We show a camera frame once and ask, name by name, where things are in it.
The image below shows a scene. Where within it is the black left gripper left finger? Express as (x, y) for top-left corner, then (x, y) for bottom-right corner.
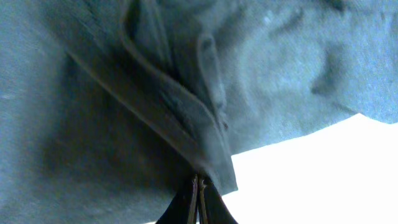
(156, 175), (198, 224)

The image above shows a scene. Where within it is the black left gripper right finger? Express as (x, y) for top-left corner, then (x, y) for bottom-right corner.
(198, 176), (238, 224)

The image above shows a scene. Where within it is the black t-shirt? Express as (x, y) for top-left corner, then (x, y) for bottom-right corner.
(1, 0), (397, 223)

